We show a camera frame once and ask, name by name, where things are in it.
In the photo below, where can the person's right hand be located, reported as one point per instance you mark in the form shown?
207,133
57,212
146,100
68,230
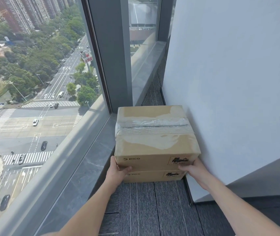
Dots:
200,175

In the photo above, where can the short grey stone window sill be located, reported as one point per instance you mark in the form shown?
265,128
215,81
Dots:
147,68

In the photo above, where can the flat brown cardboard box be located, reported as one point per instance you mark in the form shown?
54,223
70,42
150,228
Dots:
152,176

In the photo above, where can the black car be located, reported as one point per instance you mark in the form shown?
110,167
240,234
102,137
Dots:
44,145
4,202

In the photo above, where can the large glass window pane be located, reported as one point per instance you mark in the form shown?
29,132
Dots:
31,83

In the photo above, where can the narrow glass window pane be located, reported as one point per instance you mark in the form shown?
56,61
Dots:
141,22

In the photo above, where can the person's left hand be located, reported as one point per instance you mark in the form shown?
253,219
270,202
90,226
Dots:
114,175

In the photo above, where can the taped brown cardboard box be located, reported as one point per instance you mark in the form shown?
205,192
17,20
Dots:
154,142

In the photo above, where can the person's right thumb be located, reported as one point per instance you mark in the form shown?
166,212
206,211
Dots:
189,170

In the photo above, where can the row of high-rise buildings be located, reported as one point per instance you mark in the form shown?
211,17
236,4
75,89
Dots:
19,12

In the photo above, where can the grey window pillar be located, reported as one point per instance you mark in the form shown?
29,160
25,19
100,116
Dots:
112,51

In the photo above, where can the long grey stone window sill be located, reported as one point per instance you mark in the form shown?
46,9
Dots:
81,174

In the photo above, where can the white car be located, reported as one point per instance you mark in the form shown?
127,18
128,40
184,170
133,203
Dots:
35,122

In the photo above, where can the person's right forearm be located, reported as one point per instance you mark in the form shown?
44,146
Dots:
240,208

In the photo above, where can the slim grey window mullion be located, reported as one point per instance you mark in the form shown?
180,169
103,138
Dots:
164,19

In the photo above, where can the light grey window frame rail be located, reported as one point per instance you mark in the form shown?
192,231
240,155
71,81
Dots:
49,167

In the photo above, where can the person's left thumb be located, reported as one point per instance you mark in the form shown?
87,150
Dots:
126,169

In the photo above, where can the person's left forearm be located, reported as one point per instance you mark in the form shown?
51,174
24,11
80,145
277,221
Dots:
88,208

